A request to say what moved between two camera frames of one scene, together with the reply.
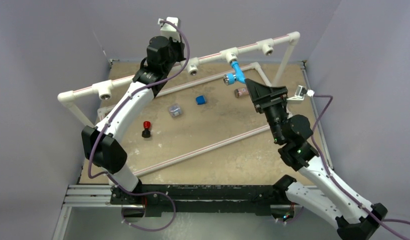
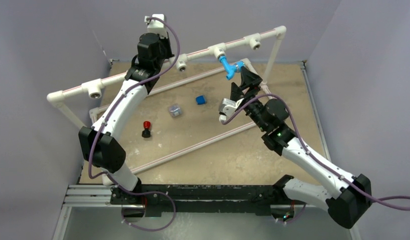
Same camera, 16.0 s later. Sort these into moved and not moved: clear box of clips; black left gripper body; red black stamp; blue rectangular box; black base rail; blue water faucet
Moved: blue water faucet; black left gripper body
Not moved: black base rail; clear box of clips; blue rectangular box; red black stamp
